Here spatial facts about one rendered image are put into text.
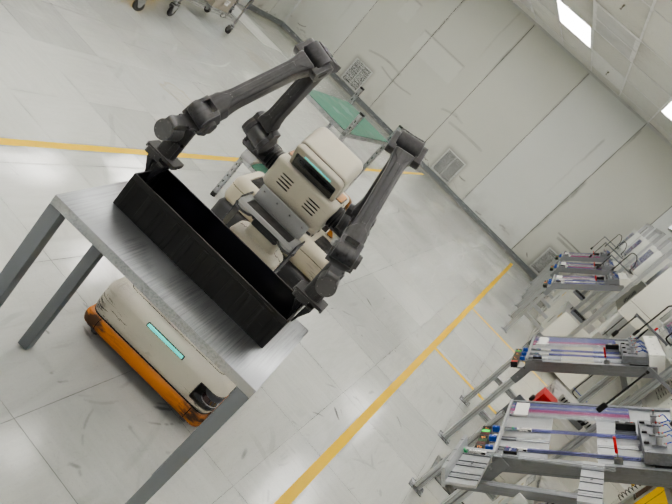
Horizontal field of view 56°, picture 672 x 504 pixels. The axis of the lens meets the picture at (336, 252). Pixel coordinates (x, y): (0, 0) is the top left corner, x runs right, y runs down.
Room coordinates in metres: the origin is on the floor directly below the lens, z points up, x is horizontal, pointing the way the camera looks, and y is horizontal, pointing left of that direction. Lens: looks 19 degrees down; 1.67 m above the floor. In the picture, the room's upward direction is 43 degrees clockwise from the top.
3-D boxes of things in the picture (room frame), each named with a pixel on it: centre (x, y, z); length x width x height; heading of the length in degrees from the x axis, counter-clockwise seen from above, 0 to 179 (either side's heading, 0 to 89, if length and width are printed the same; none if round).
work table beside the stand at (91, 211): (1.59, 0.25, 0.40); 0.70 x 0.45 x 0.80; 88
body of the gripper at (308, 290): (1.61, -0.03, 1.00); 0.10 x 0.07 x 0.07; 88
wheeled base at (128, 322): (2.37, 0.22, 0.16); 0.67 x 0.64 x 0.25; 178
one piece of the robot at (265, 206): (2.08, 0.23, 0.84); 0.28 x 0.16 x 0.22; 88
